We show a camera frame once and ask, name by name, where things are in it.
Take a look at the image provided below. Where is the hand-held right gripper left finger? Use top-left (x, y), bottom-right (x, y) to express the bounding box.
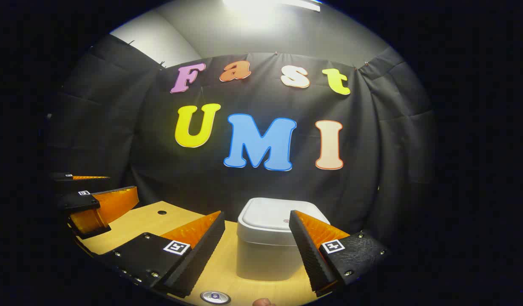
top-left (94, 210), bottom-right (226, 299)

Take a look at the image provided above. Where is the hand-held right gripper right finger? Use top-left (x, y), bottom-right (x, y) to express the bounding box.
top-left (288, 210), bottom-right (390, 298)

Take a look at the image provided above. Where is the white desktop garbage bin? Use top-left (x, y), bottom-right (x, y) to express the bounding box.
top-left (237, 197), bottom-right (331, 282)

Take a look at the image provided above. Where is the blue pop can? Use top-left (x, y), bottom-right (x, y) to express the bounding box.
top-left (201, 291), bottom-right (231, 305)

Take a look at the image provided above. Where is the wooden desktop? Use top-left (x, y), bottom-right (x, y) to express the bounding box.
top-left (77, 201), bottom-right (330, 306)

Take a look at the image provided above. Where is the black backdrop cloth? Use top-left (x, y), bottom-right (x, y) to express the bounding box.
top-left (47, 34), bottom-right (436, 255)

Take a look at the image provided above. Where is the large ceiling light panel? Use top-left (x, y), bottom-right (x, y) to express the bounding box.
top-left (222, 0), bottom-right (321, 13)

